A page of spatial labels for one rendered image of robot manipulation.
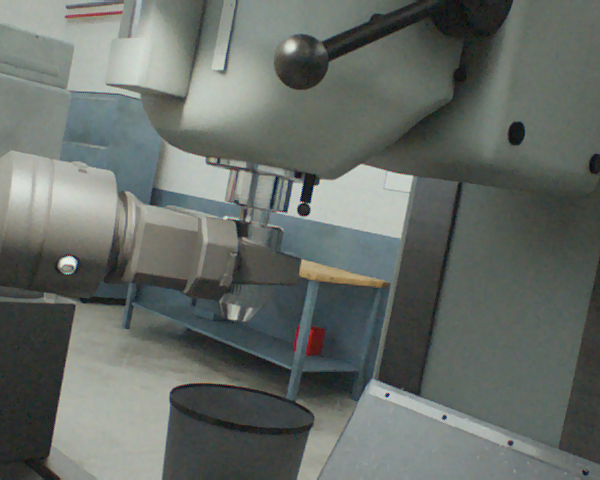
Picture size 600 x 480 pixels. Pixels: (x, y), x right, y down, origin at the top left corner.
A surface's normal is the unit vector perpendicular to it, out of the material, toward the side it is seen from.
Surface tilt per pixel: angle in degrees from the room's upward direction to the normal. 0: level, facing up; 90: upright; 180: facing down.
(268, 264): 90
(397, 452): 64
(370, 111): 118
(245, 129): 130
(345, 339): 90
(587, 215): 90
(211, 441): 94
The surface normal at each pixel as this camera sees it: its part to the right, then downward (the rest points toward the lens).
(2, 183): -0.31, -0.43
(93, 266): 0.30, 0.52
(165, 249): 0.42, 0.13
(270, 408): -0.43, -0.10
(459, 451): -0.55, -0.53
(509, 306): -0.71, -0.10
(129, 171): 0.68, 0.17
